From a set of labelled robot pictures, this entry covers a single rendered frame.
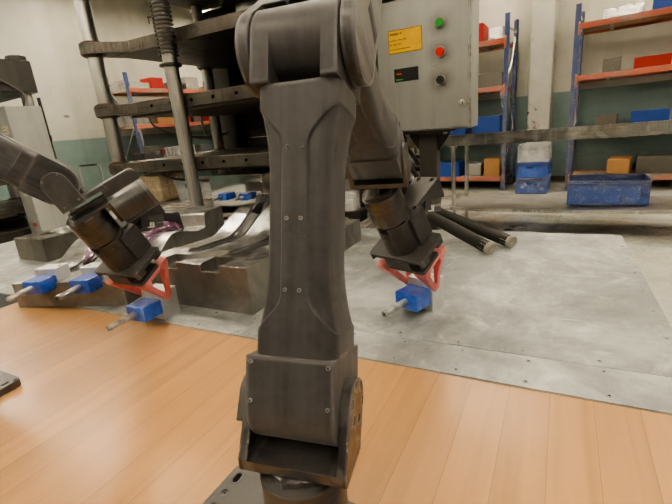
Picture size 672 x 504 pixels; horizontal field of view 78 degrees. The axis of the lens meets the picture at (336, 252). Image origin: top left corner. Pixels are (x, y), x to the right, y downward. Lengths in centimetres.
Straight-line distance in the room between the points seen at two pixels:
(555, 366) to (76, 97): 848
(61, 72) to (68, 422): 820
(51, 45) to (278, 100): 844
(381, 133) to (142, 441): 43
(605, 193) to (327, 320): 404
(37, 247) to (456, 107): 134
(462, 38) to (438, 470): 123
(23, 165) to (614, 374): 80
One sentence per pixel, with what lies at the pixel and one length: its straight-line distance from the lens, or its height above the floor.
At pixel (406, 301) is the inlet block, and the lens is 68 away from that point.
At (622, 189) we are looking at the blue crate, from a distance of 425.
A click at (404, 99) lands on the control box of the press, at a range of 147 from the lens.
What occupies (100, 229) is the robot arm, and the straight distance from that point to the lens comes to 73.
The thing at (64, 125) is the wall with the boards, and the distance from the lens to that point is 852.
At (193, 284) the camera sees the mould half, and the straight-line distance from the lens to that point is 84.
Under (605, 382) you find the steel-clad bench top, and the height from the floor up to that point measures 80.
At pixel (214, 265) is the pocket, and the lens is 84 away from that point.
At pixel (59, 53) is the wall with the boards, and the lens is 874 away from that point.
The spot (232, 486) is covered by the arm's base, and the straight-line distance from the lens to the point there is 44.
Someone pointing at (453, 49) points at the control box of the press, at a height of 130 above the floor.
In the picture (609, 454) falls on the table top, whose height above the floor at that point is 80.
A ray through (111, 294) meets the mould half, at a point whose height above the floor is 83.
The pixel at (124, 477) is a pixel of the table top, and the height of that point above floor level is 80.
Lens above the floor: 111
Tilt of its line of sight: 17 degrees down
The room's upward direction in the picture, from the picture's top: 5 degrees counter-clockwise
